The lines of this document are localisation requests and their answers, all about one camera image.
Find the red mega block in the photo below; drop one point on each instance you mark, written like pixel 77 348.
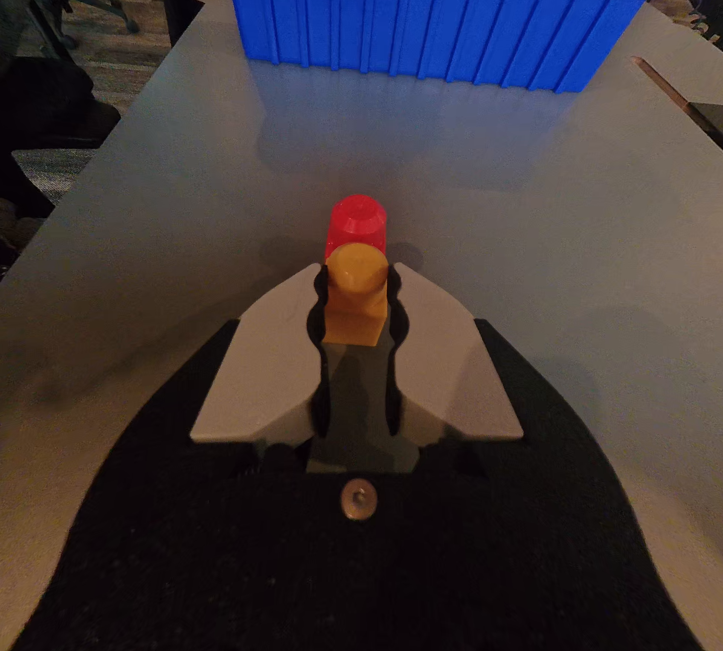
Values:
pixel 358 222

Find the black office chair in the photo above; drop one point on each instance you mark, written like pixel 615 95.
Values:
pixel 73 1

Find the orange mega block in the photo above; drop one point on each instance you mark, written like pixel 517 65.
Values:
pixel 354 312

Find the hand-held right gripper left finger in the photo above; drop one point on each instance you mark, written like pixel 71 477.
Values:
pixel 271 368

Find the large blue plastic bin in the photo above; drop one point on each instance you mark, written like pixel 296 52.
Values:
pixel 440 13

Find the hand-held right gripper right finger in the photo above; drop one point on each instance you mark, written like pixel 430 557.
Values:
pixel 452 368

